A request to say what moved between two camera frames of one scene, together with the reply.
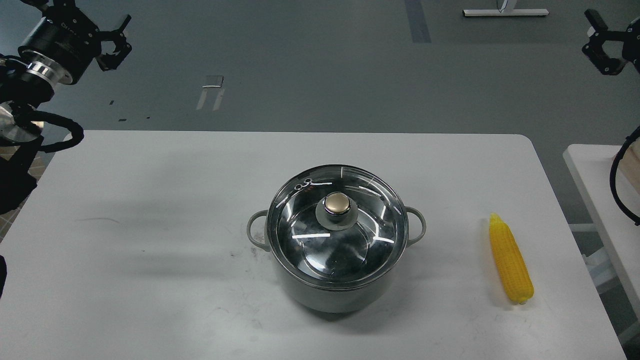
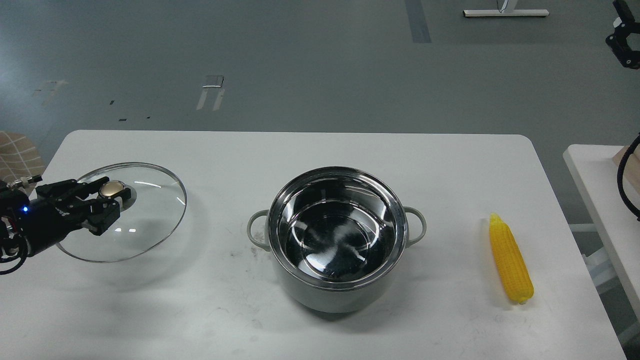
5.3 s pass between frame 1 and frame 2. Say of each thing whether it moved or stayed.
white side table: stayed
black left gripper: moved
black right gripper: moved
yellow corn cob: stayed
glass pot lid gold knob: moved
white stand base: stayed
